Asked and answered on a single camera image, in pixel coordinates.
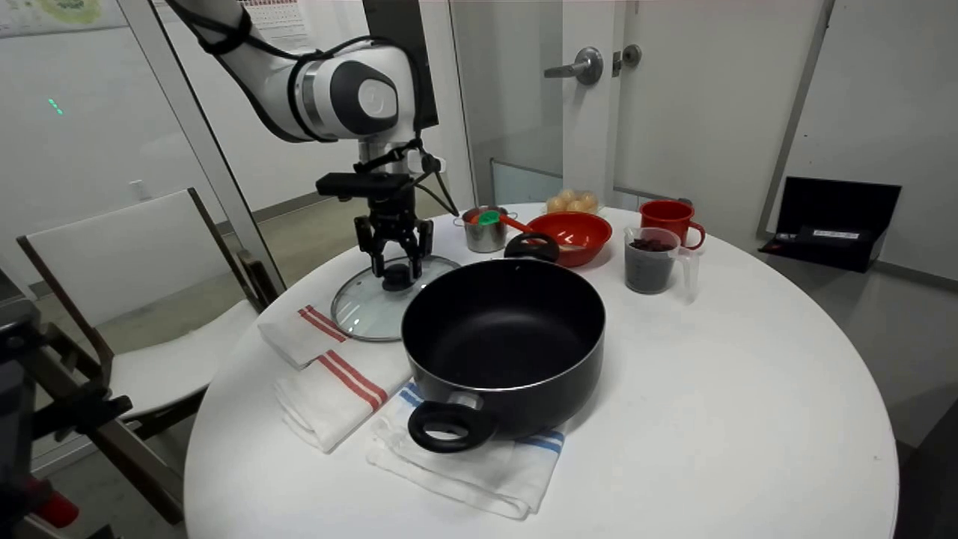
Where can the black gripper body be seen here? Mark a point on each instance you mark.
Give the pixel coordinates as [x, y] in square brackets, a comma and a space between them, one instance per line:
[389, 227]

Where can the glass pot lid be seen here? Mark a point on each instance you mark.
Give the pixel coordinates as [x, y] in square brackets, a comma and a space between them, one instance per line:
[375, 310]

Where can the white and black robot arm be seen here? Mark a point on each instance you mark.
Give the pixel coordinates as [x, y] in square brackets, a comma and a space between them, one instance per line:
[344, 92]

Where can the black cooking pot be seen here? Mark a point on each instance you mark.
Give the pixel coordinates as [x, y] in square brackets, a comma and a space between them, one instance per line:
[496, 339]

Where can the metal can with colourful items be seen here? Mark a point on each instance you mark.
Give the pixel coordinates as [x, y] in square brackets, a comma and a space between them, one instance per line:
[482, 232]

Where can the white towel with red stripes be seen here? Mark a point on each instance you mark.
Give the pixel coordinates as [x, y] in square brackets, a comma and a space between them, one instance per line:
[293, 333]
[329, 408]

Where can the red bowl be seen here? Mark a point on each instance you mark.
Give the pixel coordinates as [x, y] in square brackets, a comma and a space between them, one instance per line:
[571, 241]

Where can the yellow round food pieces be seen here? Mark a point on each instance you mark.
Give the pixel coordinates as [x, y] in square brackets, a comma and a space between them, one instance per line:
[571, 200]

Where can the white door with frosted glass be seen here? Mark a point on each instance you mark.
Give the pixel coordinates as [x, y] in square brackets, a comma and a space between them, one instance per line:
[583, 137]

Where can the clear cup with dark contents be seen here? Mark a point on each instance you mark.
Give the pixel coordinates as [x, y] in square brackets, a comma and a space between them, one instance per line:
[649, 265]

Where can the white chair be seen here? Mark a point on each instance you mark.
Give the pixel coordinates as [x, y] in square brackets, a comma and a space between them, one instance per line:
[130, 257]

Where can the red cup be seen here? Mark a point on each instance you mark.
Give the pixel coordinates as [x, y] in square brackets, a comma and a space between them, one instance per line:
[670, 220]

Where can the silver round door knob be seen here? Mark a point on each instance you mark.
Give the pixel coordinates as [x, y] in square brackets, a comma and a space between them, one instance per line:
[627, 56]

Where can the black metal stand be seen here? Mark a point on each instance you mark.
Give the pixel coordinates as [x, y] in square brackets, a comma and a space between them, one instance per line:
[40, 399]

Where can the green printed poster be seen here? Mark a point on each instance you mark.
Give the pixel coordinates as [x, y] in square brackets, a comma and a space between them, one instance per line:
[49, 13]

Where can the black laptop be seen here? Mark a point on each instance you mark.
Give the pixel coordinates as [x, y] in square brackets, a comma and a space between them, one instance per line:
[832, 224]

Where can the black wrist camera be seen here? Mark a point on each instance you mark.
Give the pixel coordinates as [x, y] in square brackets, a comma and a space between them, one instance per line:
[363, 182]

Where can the grey metal frame post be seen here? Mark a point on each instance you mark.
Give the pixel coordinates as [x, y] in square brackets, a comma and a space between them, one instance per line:
[203, 149]

